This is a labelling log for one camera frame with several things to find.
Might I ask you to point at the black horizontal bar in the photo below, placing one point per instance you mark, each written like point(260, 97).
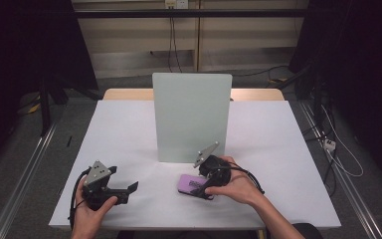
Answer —
point(212, 13)

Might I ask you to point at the black metal stand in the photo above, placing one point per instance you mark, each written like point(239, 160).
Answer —
point(44, 113)
point(317, 99)

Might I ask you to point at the white table mat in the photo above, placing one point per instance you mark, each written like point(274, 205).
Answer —
point(262, 132)

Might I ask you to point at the person's dark trousers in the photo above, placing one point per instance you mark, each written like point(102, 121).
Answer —
point(179, 235)

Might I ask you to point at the small black floor item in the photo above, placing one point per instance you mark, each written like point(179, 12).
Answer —
point(69, 141)

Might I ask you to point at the black curtain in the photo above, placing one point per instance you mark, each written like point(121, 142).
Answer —
point(13, 49)
point(371, 66)

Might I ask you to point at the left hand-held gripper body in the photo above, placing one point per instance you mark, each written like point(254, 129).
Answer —
point(96, 176)

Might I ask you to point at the light wooden table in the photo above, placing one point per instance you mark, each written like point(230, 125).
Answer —
point(126, 94)

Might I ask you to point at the light wooden wall post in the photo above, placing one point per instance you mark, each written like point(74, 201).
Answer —
point(198, 33)

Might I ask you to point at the yellow floor tape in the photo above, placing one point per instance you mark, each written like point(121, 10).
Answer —
point(34, 108)
point(278, 80)

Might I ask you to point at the purple whiteboard eraser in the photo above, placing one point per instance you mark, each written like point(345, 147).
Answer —
point(187, 184)

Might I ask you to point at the metal floor rail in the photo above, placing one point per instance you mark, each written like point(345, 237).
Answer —
point(23, 186)
point(354, 199)

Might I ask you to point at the white power strip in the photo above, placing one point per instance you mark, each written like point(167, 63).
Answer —
point(329, 144)

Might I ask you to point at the frosted glass whiteboard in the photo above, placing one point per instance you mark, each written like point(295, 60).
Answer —
point(179, 116)

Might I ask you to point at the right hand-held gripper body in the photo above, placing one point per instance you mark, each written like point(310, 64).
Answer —
point(215, 169)

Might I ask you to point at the white wall outlet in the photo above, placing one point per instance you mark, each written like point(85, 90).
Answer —
point(180, 4)

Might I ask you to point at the person's left hand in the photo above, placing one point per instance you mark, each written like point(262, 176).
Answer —
point(88, 219)

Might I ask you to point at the person's right hand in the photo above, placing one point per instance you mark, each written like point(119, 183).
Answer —
point(242, 189)

